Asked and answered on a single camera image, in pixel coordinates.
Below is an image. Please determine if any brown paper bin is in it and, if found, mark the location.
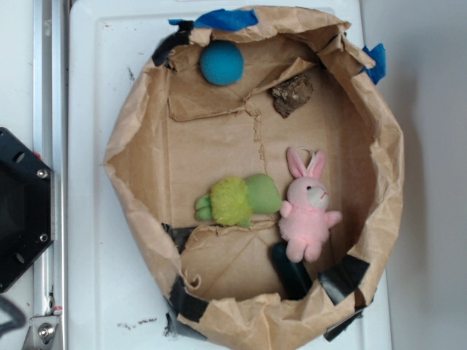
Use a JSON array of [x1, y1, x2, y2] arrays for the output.
[[104, 6, 404, 349]]

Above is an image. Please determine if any blue foam ball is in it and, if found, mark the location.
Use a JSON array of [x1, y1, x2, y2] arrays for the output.
[[199, 41, 244, 86]]

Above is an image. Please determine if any green plush animal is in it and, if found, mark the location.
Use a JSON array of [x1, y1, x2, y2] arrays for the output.
[[195, 174, 282, 228]]

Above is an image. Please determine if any dark green oblong object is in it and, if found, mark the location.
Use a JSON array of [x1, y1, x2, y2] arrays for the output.
[[270, 242, 312, 300]]

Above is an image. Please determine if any aluminium extrusion rail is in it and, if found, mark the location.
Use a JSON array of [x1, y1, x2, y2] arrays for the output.
[[33, 1, 71, 316]]

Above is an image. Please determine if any black cable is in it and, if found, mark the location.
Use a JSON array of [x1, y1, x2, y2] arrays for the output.
[[0, 294, 27, 335]]

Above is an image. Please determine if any brown bark piece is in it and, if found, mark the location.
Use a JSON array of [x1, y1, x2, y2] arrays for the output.
[[271, 73, 313, 118]]

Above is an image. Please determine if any pink plush bunny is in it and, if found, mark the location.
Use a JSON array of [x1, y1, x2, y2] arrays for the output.
[[278, 147, 342, 263]]

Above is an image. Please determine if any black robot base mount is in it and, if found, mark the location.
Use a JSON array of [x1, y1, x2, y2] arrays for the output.
[[1, 127, 53, 293]]

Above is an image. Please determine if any metal corner bracket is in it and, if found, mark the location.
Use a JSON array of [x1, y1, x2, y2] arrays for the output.
[[22, 315, 61, 350]]

